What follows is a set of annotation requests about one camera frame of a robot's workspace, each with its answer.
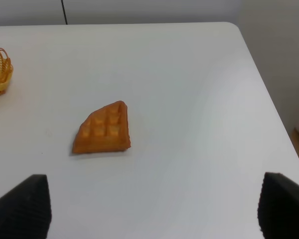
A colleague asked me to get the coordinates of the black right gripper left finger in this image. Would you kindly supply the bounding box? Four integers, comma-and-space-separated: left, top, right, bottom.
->
0, 174, 52, 239

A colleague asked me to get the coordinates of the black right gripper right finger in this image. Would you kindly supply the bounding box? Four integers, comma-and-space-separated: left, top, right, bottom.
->
257, 172, 299, 239

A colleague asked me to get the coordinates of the orange toy waffle piece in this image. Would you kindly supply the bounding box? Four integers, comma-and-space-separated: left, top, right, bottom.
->
72, 101, 131, 154

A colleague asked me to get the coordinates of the black vertical cable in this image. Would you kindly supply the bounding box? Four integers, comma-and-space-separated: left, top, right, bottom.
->
60, 0, 68, 25

